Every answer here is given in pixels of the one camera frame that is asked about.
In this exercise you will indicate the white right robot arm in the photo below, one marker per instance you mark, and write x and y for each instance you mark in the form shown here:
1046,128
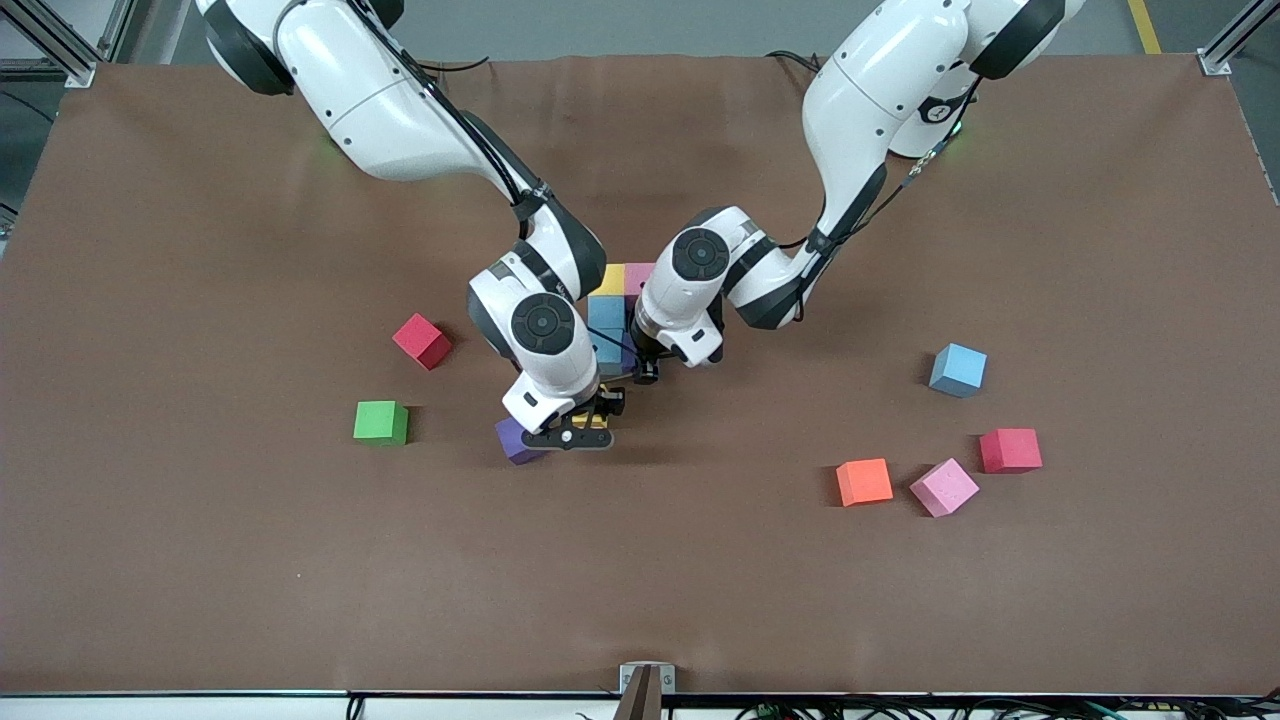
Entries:
545,325

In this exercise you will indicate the orange foam cube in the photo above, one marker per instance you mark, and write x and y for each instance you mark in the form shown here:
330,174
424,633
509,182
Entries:
864,482

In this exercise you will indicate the red foam cube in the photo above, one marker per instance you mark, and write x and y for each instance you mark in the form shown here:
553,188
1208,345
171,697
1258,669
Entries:
420,342
1010,450

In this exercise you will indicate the brown camera mount strip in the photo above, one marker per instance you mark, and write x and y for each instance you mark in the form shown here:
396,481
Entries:
640,700

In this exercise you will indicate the yellow floor tape strip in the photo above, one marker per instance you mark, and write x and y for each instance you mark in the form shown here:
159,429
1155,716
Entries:
1145,25

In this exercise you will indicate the small grey metal bracket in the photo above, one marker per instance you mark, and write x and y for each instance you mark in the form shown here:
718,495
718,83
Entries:
628,680

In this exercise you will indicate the blue foam cube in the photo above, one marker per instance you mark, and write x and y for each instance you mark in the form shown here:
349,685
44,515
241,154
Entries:
958,369
605,312
603,350

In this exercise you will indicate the aluminium frame profile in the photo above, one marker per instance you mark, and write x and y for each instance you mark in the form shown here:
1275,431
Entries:
78,68
1215,62

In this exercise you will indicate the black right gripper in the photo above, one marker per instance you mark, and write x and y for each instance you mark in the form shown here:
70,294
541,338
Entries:
606,401

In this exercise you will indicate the yellow foam cube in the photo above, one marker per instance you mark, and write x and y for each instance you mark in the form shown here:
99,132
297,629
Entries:
615,283
590,421

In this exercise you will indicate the white table edge rail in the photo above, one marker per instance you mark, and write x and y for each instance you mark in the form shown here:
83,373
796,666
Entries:
200,708

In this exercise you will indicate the brown table cover sheet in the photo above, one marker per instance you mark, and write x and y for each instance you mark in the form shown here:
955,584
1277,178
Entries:
640,580

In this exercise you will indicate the pink foam cube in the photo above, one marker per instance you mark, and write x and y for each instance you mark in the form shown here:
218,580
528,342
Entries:
944,487
638,275

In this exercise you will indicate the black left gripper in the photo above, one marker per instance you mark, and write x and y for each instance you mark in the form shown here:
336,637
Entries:
645,366

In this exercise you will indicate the green foam cube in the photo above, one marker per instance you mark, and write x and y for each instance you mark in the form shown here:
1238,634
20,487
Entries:
380,422

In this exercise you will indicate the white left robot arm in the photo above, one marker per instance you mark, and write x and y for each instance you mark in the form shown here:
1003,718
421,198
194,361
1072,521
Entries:
700,255

